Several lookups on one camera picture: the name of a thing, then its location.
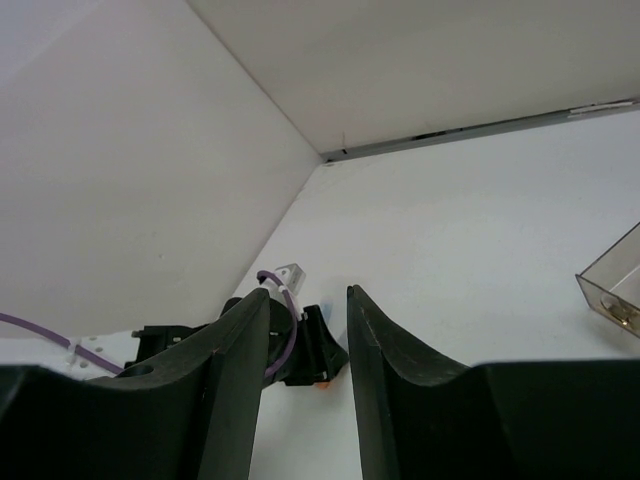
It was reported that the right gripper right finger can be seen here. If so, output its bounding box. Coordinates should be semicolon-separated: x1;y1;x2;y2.
347;285;639;479

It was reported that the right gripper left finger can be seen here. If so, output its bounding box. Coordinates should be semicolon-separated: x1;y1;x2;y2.
1;288;269;479

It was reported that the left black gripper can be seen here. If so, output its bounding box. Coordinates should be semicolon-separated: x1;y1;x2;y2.
222;299;349;388

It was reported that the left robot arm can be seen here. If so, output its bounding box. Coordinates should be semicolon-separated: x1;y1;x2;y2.
76;300;349;387

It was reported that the clear three-compartment organizer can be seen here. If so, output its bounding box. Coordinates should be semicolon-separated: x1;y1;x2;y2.
575;224;639;337

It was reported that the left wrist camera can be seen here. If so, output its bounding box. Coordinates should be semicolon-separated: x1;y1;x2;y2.
274;263;306;297

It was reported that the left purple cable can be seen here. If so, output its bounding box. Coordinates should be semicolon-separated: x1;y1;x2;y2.
0;269;301;379

